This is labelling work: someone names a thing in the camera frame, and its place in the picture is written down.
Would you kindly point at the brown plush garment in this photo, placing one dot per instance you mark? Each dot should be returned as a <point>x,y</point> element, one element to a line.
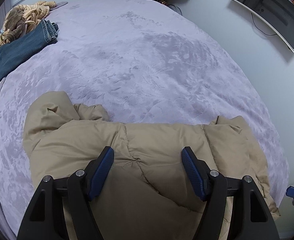
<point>14,25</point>

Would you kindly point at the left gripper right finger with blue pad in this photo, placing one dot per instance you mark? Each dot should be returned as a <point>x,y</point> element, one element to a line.
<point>211,187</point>

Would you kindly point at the lavender plush bed blanket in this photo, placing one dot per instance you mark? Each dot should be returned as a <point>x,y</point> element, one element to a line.
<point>144,64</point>

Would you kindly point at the beige puffer jacket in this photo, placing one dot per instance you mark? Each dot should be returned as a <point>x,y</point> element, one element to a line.
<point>147,194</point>

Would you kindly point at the tan striped knit garment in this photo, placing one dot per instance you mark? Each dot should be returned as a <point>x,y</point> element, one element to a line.
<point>33,14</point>

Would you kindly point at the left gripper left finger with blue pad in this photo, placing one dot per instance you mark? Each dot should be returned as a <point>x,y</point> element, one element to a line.
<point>83,186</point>

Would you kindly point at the blue denim jeans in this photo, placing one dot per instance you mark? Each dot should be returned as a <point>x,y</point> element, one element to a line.
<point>19,51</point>

